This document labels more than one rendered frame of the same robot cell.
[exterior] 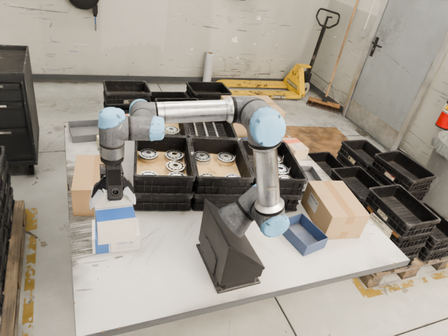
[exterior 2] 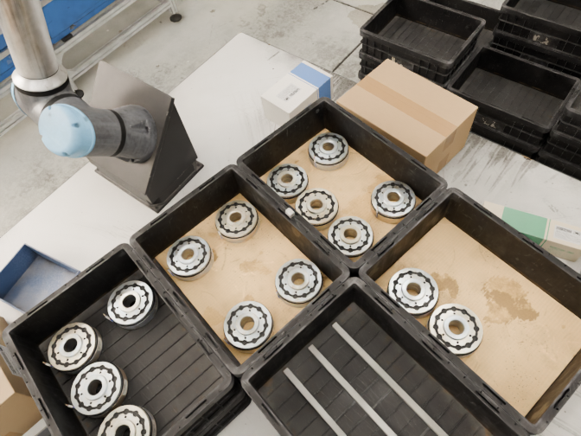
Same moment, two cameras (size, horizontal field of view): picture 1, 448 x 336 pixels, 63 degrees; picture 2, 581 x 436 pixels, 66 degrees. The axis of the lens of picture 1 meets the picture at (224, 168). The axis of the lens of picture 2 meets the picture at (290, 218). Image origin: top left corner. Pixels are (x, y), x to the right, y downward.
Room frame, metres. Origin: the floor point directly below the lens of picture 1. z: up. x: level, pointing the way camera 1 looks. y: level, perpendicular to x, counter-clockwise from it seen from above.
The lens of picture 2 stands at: (2.15, 0.04, 1.75)
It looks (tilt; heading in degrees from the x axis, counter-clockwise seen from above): 59 degrees down; 164
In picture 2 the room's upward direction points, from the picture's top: 11 degrees counter-clockwise
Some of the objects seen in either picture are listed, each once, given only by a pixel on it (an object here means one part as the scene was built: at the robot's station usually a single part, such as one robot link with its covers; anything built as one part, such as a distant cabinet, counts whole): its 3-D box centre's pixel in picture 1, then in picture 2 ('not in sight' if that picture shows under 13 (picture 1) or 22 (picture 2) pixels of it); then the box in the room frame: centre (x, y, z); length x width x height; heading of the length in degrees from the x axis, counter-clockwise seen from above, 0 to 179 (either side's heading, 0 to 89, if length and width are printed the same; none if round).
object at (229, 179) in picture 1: (219, 158); (235, 257); (1.69, 0.03, 0.92); 0.40 x 0.30 x 0.02; 16
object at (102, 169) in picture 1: (111, 169); not in sight; (0.96, 0.36, 1.25); 0.09 x 0.08 x 0.12; 27
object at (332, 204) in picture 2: (175, 166); (316, 206); (1.62, 0.26, 0.86); 0.10 x 0.10 x 0.01
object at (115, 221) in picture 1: (113, 212); not in sight; (0.93, 0.34, 1.09); 0.20 x 0.12 x 0.09; 27
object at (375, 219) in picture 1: (377, 228); not in sight; (2.00, -1.12, 0.41); 0.31 x 0.02 x 0.16; 27
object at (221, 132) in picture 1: (207, 130); (374, 413); (2.07, 0.15, 0.87); 0.40 x 0.30 x 0.11; 16
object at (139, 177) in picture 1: (163, 156); (337, 175); (1.60, 0.32, 0.92); 0.40 x 0.30 x 0.02; 16
